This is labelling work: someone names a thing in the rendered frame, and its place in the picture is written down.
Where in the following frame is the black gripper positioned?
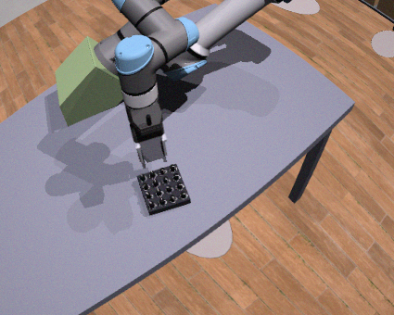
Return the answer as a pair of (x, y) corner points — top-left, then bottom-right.
(121, 83), (167, 163)

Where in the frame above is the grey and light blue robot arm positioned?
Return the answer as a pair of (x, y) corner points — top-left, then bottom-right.
(94, 0), (290, 95)

